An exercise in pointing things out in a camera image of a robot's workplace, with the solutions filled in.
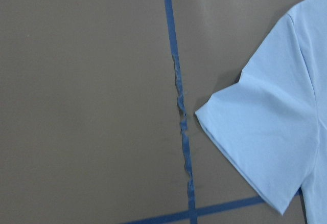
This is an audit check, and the light blue t-shirt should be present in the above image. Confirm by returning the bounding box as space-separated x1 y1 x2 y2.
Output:
195 0 326 223

